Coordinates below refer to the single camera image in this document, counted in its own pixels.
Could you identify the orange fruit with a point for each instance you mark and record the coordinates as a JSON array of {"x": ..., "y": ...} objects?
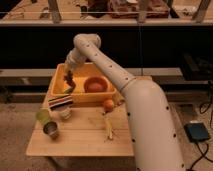
[{"x": 108, "y": 105}]

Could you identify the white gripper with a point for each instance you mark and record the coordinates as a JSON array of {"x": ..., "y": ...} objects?
[{"x": 74, "y": 60}]

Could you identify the purple small object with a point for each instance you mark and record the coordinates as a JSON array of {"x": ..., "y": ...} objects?
[{"x": 120, "y": 102}]

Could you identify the wooden table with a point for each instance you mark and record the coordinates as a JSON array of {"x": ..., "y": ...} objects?
[{"x": 84, "y": 134}]

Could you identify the wooden shelf with clutter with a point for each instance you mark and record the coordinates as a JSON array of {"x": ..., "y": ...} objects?
[{"x": 106, "y": 12}]

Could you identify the yellow banana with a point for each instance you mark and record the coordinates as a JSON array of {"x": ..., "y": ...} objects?
[{"x": 109, "y": 128}]

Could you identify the dark grape bunch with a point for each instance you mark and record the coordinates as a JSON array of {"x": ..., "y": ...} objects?
[{"x": 69, "y": 80}]

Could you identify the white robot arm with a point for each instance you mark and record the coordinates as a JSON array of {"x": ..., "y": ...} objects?
[{"x": 154, "y": 138}]

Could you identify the striped cloth block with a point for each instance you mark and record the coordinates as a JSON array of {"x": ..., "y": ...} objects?
[{"x": 60, "y": 101}]

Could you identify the red bowl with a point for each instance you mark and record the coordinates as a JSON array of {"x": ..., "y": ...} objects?
[{"x": 95, "y": 85}]

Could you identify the yellow plastic tray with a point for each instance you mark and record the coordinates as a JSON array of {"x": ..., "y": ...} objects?
[{"x": 80, "y": 75}]

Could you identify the black pedal box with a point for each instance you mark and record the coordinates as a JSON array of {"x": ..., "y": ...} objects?
[{"x": 196, "y": 132}]

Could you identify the green cup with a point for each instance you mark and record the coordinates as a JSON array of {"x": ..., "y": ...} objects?
[{"x": 43, "y": 116}]

